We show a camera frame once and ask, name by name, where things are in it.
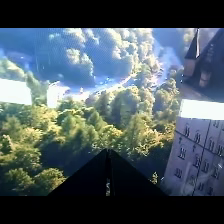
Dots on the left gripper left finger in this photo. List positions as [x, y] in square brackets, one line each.
[90, 180]

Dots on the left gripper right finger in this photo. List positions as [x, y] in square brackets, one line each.
[128, 181]

